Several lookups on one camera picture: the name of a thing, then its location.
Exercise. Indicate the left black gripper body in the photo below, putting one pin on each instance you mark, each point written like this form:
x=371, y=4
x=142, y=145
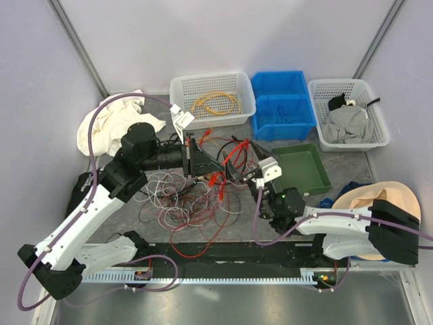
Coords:
x=187, y=154

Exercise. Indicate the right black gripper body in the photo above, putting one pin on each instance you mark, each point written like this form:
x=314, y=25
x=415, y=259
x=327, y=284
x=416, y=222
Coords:
x=251, y=177

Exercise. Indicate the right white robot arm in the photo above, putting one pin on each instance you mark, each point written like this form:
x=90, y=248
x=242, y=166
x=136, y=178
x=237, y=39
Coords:
x=342, y=233

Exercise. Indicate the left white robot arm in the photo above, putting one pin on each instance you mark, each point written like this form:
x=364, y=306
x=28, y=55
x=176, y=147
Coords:
x=60, y=262

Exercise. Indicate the green plastic tray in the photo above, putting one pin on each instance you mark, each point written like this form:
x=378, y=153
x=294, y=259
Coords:
x=302, y=168

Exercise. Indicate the blue plastic bin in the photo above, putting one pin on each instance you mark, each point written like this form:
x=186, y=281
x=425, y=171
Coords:
x=283, y=106

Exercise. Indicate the white perforated basket left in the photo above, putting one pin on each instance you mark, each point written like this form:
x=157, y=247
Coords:
x=215, y=99

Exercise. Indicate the white perforated basket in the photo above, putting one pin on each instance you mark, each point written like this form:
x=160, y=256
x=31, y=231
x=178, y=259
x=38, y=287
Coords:
x=215, y=99
x=357, y=93

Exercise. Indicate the blue cloth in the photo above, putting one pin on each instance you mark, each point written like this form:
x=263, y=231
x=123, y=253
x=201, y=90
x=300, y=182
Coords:
x=327, y=203

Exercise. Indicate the cream white cloth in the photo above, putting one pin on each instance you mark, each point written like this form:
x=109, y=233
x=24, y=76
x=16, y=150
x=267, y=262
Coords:
x=115, y=119

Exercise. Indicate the grey garment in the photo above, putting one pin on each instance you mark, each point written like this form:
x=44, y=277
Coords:
x=348, y=125

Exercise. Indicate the black sock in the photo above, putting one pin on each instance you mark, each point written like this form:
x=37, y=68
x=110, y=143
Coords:
x=337, y=102

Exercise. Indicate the white perforated basket right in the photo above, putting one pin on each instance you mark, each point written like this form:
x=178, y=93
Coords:
x=357, y=93

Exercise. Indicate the black printed t-shirt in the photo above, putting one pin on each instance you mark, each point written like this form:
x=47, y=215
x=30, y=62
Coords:
x=79, y=191

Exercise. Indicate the beige bucket hat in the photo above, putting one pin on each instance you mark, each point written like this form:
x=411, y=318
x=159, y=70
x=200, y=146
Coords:
x=394, y=202

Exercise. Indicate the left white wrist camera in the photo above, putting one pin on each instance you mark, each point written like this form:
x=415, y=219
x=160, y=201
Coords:
x=181, y=120

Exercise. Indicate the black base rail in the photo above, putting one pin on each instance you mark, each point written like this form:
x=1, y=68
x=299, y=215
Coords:
x=240, y=259

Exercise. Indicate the slotted cable duct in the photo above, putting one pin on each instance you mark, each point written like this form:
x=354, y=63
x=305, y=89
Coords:
x=130, y=276

